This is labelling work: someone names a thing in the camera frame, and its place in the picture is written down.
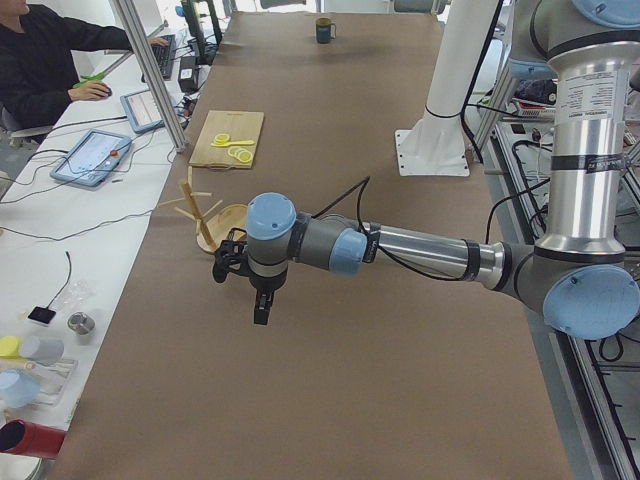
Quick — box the far teach pendant tablet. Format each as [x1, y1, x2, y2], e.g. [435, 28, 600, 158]
[120, 89, 164, 134]

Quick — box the small black square pad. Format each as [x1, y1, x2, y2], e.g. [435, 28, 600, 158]
[27, 306, 56, 325]

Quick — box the black power adapter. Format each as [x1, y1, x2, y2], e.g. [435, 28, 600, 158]
[178, 56, 199, 94]

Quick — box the person in black sweater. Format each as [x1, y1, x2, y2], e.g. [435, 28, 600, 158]
[1, 1, 132, 129]

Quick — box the aluminium frame post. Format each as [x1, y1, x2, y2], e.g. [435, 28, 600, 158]
[113, 0, 187, 153]

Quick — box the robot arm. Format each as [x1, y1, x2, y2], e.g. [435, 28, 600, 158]
[244, 1, 639, 340]

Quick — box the teach pendant tablet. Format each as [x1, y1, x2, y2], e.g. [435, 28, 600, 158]
[50, 129, 132, 188]
[120, 89, 164, 134]

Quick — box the yellow cup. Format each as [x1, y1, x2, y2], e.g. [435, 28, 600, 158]
[0, 336, 22, 359]

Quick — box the small metal cup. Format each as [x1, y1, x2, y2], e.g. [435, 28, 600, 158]
[67, 312, 96, 346]

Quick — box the grey cup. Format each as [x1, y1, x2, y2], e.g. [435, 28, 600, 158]
[19, 336, 64, 366]

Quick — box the dark teal mug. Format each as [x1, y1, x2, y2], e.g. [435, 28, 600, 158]
[315, 17, 336, 44]

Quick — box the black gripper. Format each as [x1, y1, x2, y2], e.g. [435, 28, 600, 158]
[249, 272, 287, 325]

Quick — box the near teach pendant tablet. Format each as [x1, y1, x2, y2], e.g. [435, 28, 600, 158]
[50, 129, 132, 188]

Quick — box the green clip tool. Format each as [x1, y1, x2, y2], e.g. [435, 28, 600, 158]
[73, 72, 106, 89]

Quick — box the wooden cutting board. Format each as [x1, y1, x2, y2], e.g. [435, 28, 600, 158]
[189, 110, 265, 170]

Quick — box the red cylinder can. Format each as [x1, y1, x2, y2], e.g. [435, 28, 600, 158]
[1, 419, 66, 460]

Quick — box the light blue cup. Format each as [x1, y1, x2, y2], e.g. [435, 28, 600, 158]
[0, 369, 40, 408]

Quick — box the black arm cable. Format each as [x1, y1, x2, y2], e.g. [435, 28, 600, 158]
[313, 174, 481, 282]

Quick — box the black keyboard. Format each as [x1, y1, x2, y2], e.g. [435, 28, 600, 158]
[151, 34, 176, 80]

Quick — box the wooden mug rack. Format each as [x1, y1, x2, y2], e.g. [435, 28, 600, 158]
[157, 167, 248, 254]

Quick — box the yellow plastic knife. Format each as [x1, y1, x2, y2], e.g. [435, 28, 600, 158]
[210, 140, 255, 148]

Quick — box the white pedestal column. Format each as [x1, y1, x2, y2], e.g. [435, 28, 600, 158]
[395, 0, 502, 177]

